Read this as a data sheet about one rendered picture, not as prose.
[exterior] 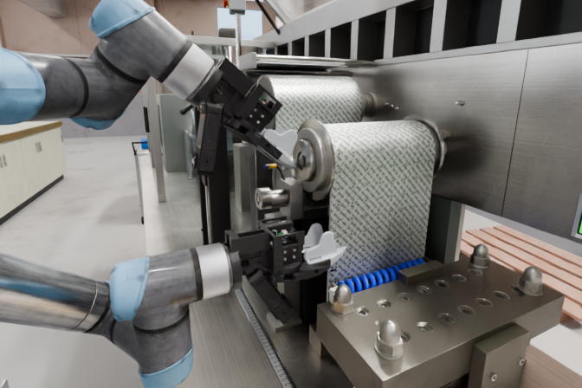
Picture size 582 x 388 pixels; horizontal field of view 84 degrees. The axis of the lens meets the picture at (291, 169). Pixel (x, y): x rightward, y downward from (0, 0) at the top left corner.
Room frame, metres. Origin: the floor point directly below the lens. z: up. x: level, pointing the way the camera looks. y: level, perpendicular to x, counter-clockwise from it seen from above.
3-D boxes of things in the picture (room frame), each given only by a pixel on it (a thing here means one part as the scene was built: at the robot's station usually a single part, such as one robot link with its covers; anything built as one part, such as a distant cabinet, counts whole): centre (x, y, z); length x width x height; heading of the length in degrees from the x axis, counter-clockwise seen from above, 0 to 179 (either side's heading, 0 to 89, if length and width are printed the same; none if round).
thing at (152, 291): (0.40, 0.19, 1.11); 0.11 x 0.08 x 0.09; 115
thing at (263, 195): (0.57, 0.05, 1.18); 0.04 x 0.02 x 0.04; 25
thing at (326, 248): (0.49, -0.06, 1.12); 0.09 x 0.03 x 0.06; 114
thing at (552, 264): (2.27, -1.87, 0.05); 1.21 x 0.83 x 0.11; 14
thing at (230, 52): (1.27, 0.18, 1.50); 0.14 x 0.14 x 0.06
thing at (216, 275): (0.43, 0.12, 1.11); 0.08 x 0.05 x 0.08; 25
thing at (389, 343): (0.37, -0.13, 1.05); 0.04 x 0.04 x 0.04
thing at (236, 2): (1.08, 0.17, 1.66); 0.07 x 0.07 x 0.10; 10
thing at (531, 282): (0.50, -0.42, 1.05); 0.04 x 0.04 x 0.04
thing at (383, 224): (0.57, -0.17, 1.12); 0.23 x 0.01 x 0.18; 115
